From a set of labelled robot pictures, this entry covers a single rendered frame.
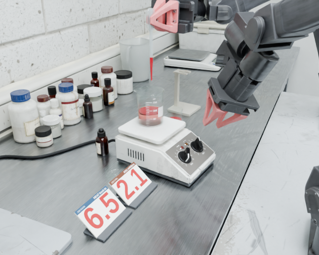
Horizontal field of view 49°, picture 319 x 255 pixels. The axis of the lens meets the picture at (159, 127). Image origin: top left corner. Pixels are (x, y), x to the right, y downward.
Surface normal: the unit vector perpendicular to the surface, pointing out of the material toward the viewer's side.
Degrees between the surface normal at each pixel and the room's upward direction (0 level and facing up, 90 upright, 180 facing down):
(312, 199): 90
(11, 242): 0
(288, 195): 0
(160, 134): 0
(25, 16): 90
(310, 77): 90
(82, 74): 90
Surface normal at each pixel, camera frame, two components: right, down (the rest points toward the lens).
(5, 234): 0.00, -0.90
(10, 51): 0.91, 0.18
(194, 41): -0.43, 0.44
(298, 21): -0.88, 0.20
